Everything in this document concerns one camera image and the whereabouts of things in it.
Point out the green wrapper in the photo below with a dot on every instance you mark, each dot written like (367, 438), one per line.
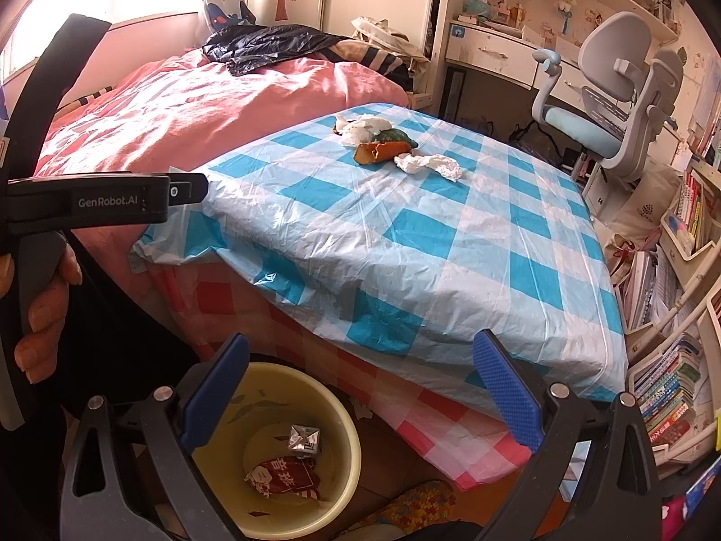
(394, 136)

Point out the white bookshelf rack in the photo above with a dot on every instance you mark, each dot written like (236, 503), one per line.
(698, 304)

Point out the beige tote bag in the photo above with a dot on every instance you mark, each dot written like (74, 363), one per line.
(388, 31)

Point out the person's left hand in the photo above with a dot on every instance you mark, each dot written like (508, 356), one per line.
(48, 310)

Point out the orange wrapper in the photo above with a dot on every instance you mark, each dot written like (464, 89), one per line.
(377, 152)

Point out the silver foil wrapper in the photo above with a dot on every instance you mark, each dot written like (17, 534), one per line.
(304, 439)

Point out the black plastic bag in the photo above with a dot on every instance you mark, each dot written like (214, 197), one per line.
(265, 45)

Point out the large white tissue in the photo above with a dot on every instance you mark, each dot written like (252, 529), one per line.
(360, 129)

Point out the pink quilt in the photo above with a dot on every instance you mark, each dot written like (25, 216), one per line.
(197, 112)

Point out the blue checked plastic tablecloth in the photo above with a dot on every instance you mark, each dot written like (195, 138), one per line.
(394, 225)

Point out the blue plush toy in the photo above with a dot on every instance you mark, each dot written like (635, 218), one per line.
(476, 5)

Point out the colourful patterned slipper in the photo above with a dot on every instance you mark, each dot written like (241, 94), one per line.
(417, 504)

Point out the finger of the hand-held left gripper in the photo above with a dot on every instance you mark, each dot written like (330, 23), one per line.
(188, 189)

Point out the red snack packet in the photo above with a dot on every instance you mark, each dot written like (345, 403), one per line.
(281, 476)

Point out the striped pillow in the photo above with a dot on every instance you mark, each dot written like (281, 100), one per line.
(383, 62)

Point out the white canvas bag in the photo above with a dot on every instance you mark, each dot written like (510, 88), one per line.
(642, 208)

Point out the yellow plastic bucket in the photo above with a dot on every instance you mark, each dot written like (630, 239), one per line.
(338, 462)

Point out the white desk with drawers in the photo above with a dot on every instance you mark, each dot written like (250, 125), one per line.
(490, 48)

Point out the red checked tablecloth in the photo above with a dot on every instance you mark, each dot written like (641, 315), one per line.
(439, 434)

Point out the grey and blue office chair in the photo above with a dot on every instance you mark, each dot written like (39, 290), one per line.
(614, 67)

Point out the cartoon printed pillow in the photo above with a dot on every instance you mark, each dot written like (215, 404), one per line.
(225, 11)

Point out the row of upright books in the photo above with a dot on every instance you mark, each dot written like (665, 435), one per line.
(695, 208)

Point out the stack of books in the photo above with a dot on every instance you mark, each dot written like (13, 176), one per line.
(670, 389)

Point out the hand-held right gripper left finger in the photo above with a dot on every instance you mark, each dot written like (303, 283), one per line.
(217, 389)

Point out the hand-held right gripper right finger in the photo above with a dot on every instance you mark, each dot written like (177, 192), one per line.
(507, 389)

